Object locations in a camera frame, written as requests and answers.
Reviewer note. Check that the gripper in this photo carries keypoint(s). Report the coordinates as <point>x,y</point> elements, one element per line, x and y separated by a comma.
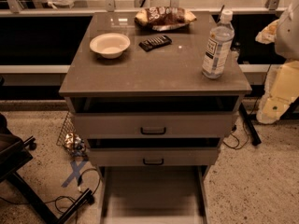
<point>288,36</point>

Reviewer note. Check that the clear plastic water bottle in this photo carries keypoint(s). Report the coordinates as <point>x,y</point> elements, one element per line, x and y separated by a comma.
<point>218,46</point>

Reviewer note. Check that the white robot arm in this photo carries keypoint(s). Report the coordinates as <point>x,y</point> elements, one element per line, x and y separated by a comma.
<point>287,36</point>

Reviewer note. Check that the grey drawer cabinet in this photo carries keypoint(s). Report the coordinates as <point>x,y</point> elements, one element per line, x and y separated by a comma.
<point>175,70</point>

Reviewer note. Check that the top drawer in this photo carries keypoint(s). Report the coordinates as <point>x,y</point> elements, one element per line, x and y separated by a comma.
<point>153,117</point>

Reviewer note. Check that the drawer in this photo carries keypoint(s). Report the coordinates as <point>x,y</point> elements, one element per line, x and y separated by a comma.
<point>153,117</point>
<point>154,151</point>
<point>154,195</point>

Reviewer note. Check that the middle drawer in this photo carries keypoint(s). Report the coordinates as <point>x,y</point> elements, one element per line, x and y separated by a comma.
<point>154,151</point>

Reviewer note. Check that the bottom drawer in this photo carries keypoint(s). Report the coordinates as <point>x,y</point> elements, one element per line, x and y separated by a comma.
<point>154,195</point>

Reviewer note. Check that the black table leg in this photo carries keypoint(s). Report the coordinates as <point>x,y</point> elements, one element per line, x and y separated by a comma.
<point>254,135</point>

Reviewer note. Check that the brown chip bag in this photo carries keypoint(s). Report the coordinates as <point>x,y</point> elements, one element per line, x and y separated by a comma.
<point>164,18</point>

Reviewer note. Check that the black candy bar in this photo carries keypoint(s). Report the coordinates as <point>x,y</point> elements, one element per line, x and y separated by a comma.
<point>155,42</point>

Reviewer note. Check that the white paper bowl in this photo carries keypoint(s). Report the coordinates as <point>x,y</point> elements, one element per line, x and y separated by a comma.
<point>111,45</point>

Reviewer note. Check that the crumpled foil wrapper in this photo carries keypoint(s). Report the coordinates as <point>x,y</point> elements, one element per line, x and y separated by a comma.
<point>74,145</point>

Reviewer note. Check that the blue tape cross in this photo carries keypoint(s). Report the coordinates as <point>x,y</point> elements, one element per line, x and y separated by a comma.
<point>76,167</point>

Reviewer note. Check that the wire mesh basket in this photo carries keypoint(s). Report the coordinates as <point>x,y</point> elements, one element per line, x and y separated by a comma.
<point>67,127</point>

